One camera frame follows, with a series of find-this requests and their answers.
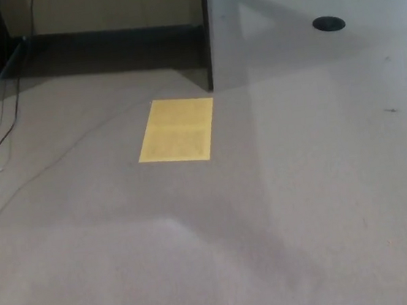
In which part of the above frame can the yellow paper sheet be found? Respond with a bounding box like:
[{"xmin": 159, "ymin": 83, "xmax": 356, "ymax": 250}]
[{"xmin": 131, "ymin": 93, "xmax": 221, "ymax": 168}]

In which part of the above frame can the round black floor grommet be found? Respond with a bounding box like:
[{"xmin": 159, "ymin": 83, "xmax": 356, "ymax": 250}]
[{"xmin": 311, "ymin": 13, "xmax": 347, "ymax": 34}]

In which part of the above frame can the thin grey floor cable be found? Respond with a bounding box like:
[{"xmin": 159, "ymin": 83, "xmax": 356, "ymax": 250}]
[{"xmin": 0, "ymin": 99, "xmax": 165, "ymax": 229}]

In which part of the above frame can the black power cable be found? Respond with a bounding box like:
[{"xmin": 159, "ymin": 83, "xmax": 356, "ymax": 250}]
[{"xmin": 0, "ymin": 0, "xmax": 53, "ymax": 179}]

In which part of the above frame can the thin black cable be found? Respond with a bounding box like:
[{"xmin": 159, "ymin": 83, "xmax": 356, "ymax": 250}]
[{"xmin": 0, "ymin": 81, "xmax": 15, "ymax": 147}]

